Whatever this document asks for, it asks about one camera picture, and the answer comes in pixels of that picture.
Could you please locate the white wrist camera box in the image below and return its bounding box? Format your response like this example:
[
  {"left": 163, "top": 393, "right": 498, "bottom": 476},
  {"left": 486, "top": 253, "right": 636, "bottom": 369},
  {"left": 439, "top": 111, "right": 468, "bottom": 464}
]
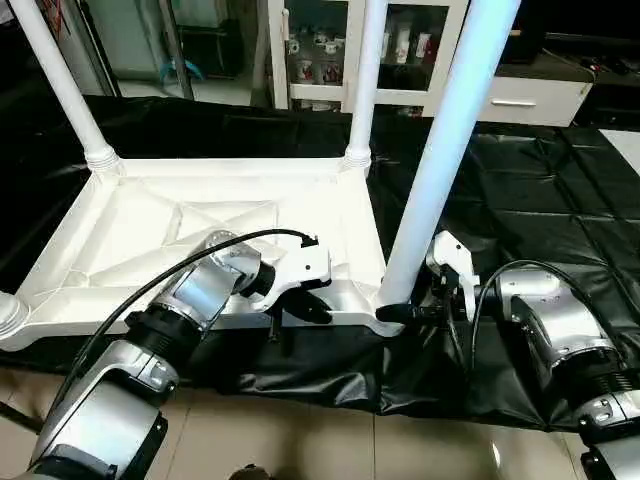
[
  {"left": 260, "top": 238, "right": 334, "bottom": 315},
  {"left": 425, "top": 230, "right": 482, "bottom": 323}
]

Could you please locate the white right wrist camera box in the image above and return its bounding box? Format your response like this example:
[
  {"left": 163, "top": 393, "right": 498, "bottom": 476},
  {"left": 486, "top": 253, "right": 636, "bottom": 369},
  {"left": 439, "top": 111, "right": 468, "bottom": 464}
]
[{"left": 425, "top": 230, "right": 482, "bottom": 323}]

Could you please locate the black metal stand leg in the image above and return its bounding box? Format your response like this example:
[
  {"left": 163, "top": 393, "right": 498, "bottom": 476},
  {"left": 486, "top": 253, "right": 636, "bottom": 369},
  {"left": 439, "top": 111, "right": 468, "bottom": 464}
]
[{"left": 0, "top": 398, "right": 45, "bottom": 435}]

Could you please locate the white drawer unit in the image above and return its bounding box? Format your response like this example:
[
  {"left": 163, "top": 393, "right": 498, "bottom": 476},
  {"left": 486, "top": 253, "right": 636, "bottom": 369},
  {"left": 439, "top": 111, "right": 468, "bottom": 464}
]
[{"left": 476, "top": 74, "right": 594, "bottom": 129}]

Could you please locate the black work mat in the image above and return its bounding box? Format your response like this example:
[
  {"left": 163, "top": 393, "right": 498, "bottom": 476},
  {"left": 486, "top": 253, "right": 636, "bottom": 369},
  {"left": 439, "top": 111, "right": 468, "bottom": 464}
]
[{"left": 0, "top": 94, "right": 640, "bottom": 433}]

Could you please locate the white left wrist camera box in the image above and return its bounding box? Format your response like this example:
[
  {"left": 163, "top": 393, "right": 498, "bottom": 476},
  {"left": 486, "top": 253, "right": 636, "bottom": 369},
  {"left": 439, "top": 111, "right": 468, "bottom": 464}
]
[{"left": 260, "top": 238, "right": 334, "bottom": 315}]

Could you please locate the large black box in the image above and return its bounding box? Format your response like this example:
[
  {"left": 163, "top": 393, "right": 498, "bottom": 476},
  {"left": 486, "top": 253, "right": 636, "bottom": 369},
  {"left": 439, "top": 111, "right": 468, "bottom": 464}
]
[{"left": 503, "top": 0, "right": 548, "bottom": 67}]

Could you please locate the white glass-door cabinet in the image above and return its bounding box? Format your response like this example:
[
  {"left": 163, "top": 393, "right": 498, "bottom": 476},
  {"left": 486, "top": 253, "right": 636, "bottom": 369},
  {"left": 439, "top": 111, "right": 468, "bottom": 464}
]
[{"left": 267, "top": 0, "right": 470, "bottom": 119}]

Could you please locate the dark low sideboard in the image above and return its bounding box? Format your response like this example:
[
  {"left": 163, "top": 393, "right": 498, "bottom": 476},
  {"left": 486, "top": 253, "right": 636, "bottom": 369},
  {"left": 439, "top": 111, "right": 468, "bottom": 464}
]
[{"left": 545, "top": 35, "right": 640, "bottom": 129}]

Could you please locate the white flat board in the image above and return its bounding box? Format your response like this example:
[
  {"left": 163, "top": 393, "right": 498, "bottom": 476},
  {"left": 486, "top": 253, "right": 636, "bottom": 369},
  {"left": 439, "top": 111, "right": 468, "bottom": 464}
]
[{"left": 598, "top": 128, "right": 640, "bottom": 177}]

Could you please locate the white plastic table top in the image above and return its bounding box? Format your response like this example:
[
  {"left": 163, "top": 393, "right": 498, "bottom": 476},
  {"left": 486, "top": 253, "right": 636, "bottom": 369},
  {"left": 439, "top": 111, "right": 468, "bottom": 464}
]
[{"left": 0, "top": 155, "right": 403, "bottom": 353}]

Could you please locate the blue floor stand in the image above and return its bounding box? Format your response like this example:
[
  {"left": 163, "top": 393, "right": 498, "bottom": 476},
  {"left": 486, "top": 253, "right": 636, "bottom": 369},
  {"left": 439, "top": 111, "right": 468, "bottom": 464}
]
[{"left": 158, "top": 56, "right": 207, "bottom": 85}]

